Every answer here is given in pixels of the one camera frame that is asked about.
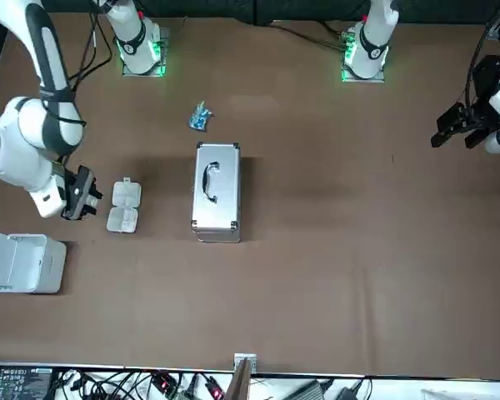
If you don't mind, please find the black labelled power adapter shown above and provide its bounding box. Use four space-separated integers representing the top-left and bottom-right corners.
0 366 53 400

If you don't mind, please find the black left base cable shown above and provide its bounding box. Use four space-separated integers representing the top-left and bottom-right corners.
270 20 351 53

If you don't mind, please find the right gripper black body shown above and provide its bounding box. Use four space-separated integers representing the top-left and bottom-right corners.
61 165 97 222

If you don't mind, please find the grey power adapter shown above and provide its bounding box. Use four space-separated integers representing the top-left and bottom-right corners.
282 379 330 400

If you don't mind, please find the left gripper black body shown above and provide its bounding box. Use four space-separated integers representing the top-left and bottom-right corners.
466 54 500 134

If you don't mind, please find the small black power adapter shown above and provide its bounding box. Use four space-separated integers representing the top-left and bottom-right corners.
337 385 368 400

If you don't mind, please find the silver aluminium first-aid case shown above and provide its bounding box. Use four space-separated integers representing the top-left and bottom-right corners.
190 141 243 243

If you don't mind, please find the aluminium frame post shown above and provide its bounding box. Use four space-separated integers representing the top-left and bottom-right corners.
227 352 258 400

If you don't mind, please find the open white pill box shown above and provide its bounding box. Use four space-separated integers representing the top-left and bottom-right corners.
106 177 143 234

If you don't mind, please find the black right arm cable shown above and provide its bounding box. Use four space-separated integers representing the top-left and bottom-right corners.
64 0 113 91

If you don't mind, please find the white lidded bin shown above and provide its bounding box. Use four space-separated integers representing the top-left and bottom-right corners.
0 227 68 295

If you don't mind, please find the blue blister pill pack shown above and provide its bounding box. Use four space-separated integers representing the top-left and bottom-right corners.
187 101 214 133

